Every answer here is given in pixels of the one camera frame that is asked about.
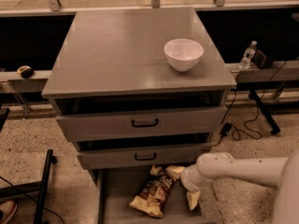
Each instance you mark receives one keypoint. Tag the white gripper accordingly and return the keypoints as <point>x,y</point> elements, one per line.
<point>189,178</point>

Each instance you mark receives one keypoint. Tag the brown chip bag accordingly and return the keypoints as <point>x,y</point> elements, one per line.
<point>154,193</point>

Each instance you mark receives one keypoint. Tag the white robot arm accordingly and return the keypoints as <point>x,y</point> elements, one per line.
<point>281,173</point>

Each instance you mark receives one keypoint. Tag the grey middle drawer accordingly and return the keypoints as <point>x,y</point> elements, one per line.
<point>125,157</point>

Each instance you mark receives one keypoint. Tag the grey drawer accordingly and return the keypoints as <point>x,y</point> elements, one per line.
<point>115,125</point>
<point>117,187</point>
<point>125,157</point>

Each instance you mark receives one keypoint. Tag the grey bottom drawer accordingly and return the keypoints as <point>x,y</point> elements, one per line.
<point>117,187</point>

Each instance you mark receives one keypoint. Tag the grey top drawer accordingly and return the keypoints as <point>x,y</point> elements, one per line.
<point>115,125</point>

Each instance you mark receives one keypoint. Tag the grey drawer cabinet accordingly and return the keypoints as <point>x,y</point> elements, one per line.
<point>113,61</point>

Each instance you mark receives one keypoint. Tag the black power adapter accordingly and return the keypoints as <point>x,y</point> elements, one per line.
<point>226,129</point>

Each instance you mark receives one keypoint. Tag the white bowl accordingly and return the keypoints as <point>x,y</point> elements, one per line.
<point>183,54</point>

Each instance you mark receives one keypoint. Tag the black metal stand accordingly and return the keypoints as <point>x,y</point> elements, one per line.
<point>40,187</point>

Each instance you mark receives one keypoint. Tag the clear water bottle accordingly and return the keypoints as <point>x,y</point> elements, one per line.
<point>248,56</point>

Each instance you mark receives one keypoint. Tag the small black box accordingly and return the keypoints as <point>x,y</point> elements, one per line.
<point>262,61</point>

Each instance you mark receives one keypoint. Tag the white red shoe left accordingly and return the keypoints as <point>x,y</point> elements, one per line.
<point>7,211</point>

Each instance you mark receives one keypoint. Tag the black tape measure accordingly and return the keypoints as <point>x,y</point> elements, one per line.
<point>25,71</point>

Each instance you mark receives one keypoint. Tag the black middle drawer handle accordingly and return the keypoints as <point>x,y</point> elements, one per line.
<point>146,157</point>

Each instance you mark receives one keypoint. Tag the black drawer handle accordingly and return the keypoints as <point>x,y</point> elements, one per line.
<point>144,123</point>
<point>146,157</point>

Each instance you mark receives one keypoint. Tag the black top drawer handle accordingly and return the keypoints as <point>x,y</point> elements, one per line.
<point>144,123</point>

